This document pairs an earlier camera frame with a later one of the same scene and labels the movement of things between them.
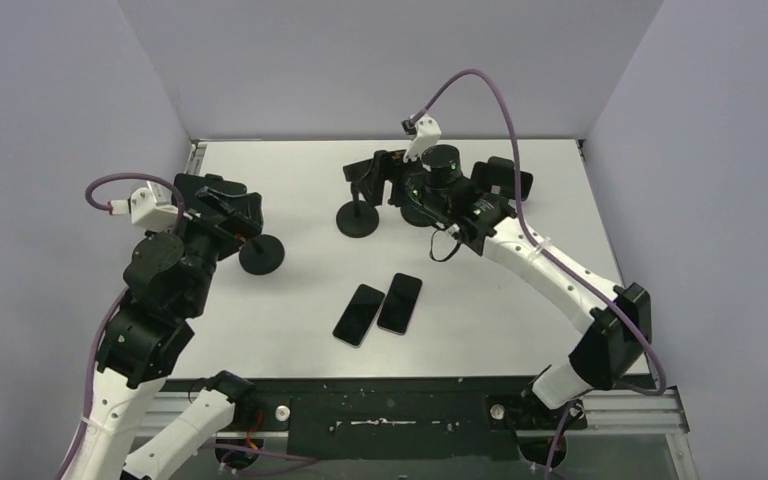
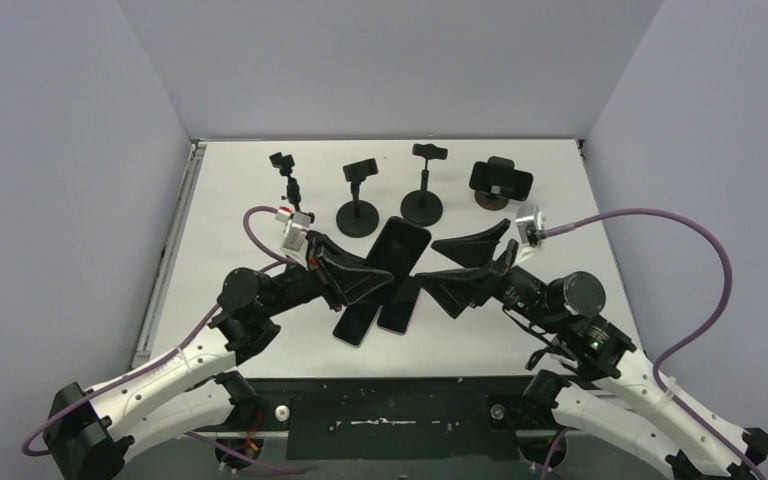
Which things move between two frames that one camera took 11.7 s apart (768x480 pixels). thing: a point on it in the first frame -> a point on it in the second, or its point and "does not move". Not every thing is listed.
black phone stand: x=190 y=184 -> x=397 y=250
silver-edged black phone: x=358 y=316 does not move
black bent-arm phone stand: x=262 y=254 -> x=285 y=164
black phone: x=399 y=304 does not move
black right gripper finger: x=382 y=167 -> x=455 y=289
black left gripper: x=240 y=218 -> x=348 y=273
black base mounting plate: x=404 y=418 does not move
